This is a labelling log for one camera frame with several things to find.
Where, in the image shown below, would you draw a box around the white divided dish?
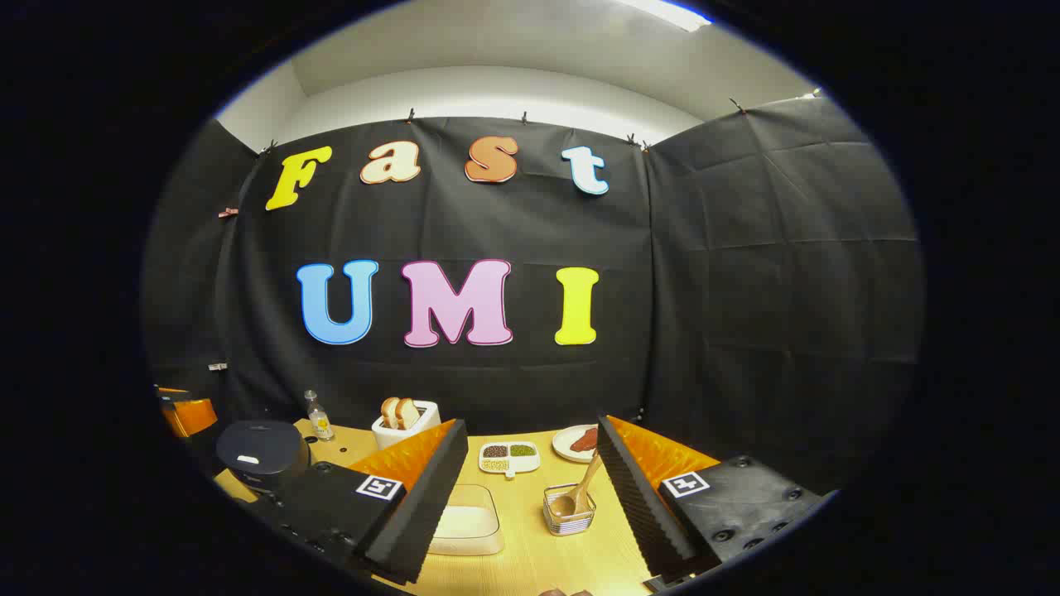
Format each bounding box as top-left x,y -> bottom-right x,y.
478,440 -> 542,480

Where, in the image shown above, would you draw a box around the black silver rice cooker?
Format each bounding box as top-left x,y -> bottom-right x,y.
215,420 -> 311,495

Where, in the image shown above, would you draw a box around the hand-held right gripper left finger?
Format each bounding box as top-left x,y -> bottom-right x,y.
248,418 -> 470,585

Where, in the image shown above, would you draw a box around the small glass bottle yellow label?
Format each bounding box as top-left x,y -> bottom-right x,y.
303,390 -> 335,442

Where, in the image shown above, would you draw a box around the white round plate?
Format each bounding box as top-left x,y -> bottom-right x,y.
552,425 -> 600,464

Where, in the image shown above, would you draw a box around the wooden spoon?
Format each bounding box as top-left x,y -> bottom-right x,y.
551,451 -> 604,518

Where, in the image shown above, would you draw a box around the black backdrop cloth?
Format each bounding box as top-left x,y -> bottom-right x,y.
141,95 -> 924,497

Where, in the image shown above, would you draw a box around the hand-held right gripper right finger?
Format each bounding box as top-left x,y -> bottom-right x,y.
596,414 -> 829,584

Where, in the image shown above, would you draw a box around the metal wire chopstick holder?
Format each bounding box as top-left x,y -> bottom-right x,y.
542,483 -> 597,537

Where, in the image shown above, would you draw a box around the white toaster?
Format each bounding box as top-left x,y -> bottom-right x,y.
371,400 -> 442,450

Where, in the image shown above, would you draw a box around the clear plastic container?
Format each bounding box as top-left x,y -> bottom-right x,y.
426,484 -> 506,557

